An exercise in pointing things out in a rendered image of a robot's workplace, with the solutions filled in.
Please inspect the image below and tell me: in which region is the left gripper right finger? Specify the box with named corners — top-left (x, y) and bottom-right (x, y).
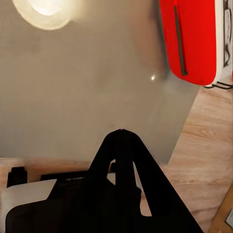
top-left (122, 129), bottom-right (204, 233)

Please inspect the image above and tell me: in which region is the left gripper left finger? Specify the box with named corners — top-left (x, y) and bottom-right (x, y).
top-left (56, 129), bottom-right (129, 233)

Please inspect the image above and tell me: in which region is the radio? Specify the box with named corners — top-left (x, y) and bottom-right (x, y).
top-left (159, 0), bottom-right (233, 90)

